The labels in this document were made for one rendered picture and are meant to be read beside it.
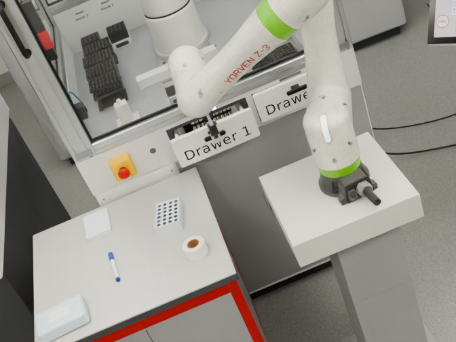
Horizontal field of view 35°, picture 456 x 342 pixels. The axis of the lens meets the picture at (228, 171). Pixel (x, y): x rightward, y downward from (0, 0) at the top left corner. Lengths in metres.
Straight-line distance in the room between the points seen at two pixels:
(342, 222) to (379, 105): 1.97
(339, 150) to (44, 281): 1.03
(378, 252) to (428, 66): 2.08
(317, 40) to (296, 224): 0.51
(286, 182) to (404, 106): 1.75
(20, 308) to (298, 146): 1.13
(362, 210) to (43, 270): 1.06
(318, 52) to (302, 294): 1.27
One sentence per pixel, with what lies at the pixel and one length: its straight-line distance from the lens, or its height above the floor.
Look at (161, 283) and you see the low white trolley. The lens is 2.13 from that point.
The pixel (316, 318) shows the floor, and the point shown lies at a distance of 2.89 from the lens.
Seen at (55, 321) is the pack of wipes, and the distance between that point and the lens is 2.16.
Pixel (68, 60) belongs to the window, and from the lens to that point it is 2.32.
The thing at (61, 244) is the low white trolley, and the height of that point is 0.76.
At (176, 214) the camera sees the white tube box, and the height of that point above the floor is 0.80.
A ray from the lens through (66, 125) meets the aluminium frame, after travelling 2.40.
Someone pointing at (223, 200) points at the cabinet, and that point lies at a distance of 2.65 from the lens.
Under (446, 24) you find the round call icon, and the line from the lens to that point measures 2.38.
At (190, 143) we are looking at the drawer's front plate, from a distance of 2.39.
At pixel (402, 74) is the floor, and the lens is 4.09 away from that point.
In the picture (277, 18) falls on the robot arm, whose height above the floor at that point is 1.40.
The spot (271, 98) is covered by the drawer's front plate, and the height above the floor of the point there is 0.90.
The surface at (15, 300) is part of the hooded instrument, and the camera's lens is 2.58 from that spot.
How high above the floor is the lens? 2.15
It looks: 35 degrees down
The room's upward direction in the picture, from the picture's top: 22 degrees counter-clockwise
